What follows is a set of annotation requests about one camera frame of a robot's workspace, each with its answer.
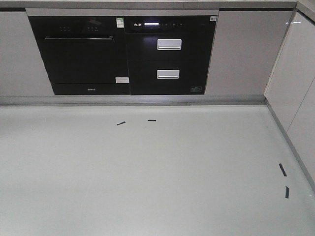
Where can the grey cabinet door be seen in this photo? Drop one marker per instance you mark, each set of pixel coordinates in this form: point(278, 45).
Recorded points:
point(245, 48)
point(22, 72)

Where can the grey cabinet door left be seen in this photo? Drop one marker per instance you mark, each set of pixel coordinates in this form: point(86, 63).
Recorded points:
point(22, 72)

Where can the black built-in dishwasher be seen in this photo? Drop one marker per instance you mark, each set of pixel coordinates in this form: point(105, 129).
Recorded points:
point(83, 55)

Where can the black tape strip right upper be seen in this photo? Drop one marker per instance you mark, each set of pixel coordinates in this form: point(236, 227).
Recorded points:
point(282, 170)

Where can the black tape strip right lower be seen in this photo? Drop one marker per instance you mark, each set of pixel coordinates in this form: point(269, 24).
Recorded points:
point(287, 191)

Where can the black disinfection cabinet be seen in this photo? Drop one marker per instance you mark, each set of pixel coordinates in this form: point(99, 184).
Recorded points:
point(142, 33)

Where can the upper silver drawer handle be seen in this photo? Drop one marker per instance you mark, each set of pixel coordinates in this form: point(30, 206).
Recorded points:
point(169, 44)

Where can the lower silver drawer handle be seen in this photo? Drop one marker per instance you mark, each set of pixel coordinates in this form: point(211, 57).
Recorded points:
point(168, 74)

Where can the grey cabinet door right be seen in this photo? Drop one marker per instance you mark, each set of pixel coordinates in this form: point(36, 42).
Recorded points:
point(245, 48)

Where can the silver drawer handle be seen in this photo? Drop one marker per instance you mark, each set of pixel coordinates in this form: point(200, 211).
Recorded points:
point(169, 44)
point(168, 74)

